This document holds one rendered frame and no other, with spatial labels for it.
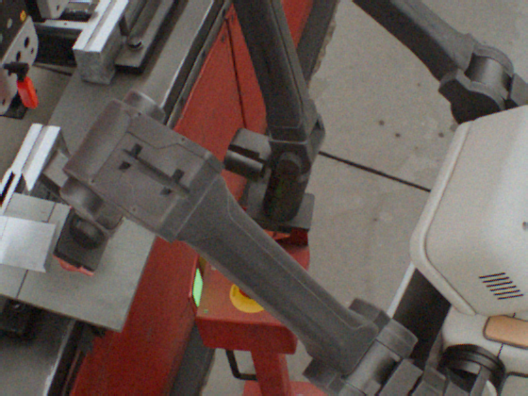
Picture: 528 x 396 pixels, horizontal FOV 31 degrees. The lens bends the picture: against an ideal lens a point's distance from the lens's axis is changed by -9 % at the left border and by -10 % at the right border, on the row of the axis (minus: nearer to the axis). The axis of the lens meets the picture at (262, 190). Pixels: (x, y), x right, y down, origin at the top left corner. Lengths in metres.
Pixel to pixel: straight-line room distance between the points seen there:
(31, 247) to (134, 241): 0.17
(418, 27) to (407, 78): 1.71
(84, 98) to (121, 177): 1.03
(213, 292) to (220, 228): 0.84
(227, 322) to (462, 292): 0.65
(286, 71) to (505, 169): 0.44
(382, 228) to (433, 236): 1.59
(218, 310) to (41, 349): 0.32
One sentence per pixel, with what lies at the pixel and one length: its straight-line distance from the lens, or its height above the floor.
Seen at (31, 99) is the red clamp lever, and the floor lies 1.18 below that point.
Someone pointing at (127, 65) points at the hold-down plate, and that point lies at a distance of 1.84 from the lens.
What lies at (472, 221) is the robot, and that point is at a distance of 1.03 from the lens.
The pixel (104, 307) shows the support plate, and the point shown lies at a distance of 1.44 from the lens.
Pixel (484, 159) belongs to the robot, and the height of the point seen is 1.36.
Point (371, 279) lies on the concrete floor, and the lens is 2.57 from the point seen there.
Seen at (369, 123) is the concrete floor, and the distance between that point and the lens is 2.85.
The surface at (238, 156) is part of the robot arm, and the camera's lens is 1.53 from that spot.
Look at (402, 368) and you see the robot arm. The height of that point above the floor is 1.26.
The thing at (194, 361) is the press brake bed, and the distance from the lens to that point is 2.44.
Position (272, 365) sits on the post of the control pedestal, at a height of 0.45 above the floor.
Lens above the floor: 2.23
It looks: 55 degrees down
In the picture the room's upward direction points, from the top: 9 degrees counter-clockwise
